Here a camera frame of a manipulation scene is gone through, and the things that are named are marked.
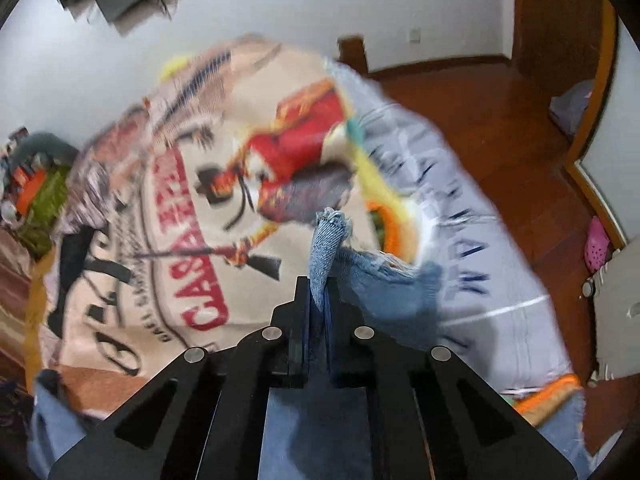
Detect blue denim jeans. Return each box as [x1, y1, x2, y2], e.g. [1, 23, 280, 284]
[27, 206, 594, 480]

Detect printed poster blanket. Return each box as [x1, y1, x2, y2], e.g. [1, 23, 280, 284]
[25, 36, 421, 416]

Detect grey foam board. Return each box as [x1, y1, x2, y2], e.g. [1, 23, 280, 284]
[582, 238, 640, 385]

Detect pink croc shoe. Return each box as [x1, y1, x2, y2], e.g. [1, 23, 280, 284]
[584, 216, 611, 274]

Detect white wall socket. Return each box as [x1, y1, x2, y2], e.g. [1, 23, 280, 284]
[408, 28, 421, 44]

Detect wooden bed post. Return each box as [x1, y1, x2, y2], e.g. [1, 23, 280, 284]
[337, 35, 369, 76]

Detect orange toy box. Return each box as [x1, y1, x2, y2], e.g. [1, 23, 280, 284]
[13, 167, 47, 216]

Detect yellow plush pillow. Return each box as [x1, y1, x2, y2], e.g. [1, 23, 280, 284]
[160, 54, 192, 82]

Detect green quilted bag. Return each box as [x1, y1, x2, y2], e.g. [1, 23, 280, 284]
[14, 166, 70, 260]

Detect sliding wardrobe door white panel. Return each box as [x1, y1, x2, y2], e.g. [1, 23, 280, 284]
[564, 0, 640, 248]

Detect striped pink curtain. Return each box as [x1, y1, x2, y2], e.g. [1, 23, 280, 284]
[1, 230, 38, 385]

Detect grey checked bed sheet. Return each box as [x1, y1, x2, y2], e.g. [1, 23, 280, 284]
[324, 56, 586, 411]

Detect purple cloth bundle on floor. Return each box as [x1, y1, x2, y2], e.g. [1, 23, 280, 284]
[549, 79, 594, 136]

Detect wooden door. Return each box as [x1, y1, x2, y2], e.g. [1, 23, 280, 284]
[513, 0, 617, 96]

